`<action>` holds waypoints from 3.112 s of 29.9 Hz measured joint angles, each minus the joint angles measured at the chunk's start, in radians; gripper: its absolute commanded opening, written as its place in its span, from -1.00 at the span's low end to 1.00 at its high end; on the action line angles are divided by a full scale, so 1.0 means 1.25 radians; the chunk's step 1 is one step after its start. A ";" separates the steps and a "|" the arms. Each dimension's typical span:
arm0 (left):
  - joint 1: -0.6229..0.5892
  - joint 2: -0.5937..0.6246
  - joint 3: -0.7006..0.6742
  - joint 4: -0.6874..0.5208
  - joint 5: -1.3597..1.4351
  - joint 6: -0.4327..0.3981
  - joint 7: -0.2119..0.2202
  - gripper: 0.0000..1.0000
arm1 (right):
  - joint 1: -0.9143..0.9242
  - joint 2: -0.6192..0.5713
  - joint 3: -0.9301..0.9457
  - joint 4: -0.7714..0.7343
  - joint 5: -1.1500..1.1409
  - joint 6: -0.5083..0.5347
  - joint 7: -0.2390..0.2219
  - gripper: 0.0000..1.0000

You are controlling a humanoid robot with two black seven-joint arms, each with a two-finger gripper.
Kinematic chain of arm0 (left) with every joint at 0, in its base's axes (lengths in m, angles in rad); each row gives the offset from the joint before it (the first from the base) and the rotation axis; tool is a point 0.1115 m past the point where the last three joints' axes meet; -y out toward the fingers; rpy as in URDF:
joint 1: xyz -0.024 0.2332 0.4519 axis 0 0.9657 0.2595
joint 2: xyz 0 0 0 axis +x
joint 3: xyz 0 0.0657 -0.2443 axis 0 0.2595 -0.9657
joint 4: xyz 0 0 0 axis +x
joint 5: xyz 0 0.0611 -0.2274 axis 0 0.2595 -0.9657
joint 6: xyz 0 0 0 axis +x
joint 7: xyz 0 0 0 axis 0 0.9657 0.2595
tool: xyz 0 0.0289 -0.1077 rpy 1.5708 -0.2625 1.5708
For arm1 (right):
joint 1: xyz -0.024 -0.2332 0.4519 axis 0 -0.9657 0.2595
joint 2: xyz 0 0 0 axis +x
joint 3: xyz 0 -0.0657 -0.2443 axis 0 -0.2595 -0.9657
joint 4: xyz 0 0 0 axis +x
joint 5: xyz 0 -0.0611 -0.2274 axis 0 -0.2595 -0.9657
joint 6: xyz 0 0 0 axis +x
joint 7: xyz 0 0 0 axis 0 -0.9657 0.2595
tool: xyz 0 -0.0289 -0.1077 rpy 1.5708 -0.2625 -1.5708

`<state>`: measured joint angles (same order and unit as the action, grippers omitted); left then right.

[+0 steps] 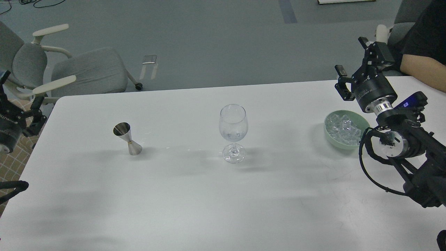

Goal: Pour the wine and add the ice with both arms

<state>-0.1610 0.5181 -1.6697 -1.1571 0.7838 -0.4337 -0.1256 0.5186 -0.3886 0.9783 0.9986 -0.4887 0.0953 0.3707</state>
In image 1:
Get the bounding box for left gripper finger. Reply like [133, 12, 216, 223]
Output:
[0, 70, 11, 113]
[16, 96, 47, 137]

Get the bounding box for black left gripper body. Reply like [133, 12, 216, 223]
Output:
[0, 110, 26, 154]

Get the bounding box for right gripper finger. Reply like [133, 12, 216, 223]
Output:
[352, 37, 395, 82]
[334, 65, 370, 102]

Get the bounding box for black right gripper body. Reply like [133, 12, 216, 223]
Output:
[352, 73, 397, 113]

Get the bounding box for steel double jigger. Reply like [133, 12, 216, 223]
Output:
[113, 122, 142, 156]

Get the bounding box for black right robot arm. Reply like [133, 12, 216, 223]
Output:
[335, 37, 446, 208]

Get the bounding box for green bowl of ice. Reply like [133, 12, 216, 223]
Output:
[323, 110, 370, 150]

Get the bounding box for clear wine glass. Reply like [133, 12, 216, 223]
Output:
[219, 104, 248, 164]

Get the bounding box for grey office chair left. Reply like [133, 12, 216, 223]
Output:
[0, 23, 143, 104]

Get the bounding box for grey office chair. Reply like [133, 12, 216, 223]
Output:
[375, 0, 432, 76]
[0, 23, 143, 104]

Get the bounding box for person in black shirt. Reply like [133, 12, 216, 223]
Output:
[389, 0, 446, 92]

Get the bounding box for grey office chair right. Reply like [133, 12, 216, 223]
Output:
[375, 0, 432, 76]

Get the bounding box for metal floor plate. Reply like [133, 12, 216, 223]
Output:
[139, 54, 158, 81]

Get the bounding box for black floor cables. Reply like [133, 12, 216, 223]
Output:
[0, 0, 67, 15]

